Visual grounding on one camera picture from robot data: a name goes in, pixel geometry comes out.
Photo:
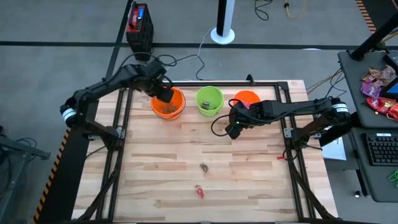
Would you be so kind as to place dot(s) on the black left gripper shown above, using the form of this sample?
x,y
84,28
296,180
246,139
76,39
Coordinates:
x,y
154,77

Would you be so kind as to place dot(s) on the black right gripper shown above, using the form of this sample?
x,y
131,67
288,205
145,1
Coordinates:
x,y
244,115

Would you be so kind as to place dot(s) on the small brown green candy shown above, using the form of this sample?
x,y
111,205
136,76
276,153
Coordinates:
x,y
204,167

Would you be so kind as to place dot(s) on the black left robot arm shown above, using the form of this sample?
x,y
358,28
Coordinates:
x,y
99,88

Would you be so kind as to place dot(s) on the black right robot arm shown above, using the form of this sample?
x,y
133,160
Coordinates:
x,y
295,107

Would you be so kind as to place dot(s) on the large orange halloween bucket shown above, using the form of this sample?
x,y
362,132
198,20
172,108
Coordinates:
x,y
178,105

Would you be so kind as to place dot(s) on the small orange halloween bucket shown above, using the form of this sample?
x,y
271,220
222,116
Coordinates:
x,y
248,95

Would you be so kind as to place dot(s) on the green halloween bucket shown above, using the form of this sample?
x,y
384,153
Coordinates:
x,y
214,93

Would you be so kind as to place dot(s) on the small red candy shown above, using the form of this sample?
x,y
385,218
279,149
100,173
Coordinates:
x,y
199,191

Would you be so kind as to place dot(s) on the purple candy packet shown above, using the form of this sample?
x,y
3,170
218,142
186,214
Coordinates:
x,y
370,89

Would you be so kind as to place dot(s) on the red candy pile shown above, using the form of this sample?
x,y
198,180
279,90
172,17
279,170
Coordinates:
x,y
382,105

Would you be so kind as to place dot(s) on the black red power station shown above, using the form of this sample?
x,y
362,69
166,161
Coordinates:
x,y
140,28

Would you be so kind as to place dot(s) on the white pole with round base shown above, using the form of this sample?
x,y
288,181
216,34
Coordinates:
x,y
222,35

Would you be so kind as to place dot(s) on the black slanted desk leg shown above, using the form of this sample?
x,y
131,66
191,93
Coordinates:
x,y
334,134

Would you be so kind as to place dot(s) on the white paper sheet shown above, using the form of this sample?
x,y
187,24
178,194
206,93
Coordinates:
x,y
335,151

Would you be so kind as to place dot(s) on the black plate with hazard stripes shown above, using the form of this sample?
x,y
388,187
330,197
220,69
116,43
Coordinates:
x,y
68,174

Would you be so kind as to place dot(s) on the grey desk top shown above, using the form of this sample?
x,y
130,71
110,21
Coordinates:
x,y
353,77

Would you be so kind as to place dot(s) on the small white caster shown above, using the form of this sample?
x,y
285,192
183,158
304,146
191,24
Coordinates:
x,y
357,194

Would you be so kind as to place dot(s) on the grey keyboard shelf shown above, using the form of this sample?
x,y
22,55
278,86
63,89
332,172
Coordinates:
x,y
373,183

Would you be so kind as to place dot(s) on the black keyboard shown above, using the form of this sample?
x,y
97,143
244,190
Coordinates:
x,y
382,149

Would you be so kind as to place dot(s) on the dark metal stand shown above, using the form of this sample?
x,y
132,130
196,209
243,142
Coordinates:
x,y
18,146

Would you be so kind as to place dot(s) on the gold pink wrapper pile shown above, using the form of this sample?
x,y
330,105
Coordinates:
x,y
381,74

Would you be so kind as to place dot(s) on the black tablet with blue screen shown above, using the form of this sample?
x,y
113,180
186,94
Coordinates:
x,y
392,90

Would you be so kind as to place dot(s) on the black slanted pole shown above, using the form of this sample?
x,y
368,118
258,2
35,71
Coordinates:
x,y
373,39

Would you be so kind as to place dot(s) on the black device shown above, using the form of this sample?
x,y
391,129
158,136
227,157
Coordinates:
x,y
393,59

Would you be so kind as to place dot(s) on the black mat with hazard edge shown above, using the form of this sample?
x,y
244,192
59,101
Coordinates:
x,y
382,9

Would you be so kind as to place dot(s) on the black aluminium table frame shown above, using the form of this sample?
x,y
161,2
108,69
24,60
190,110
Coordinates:
x,y
202,83

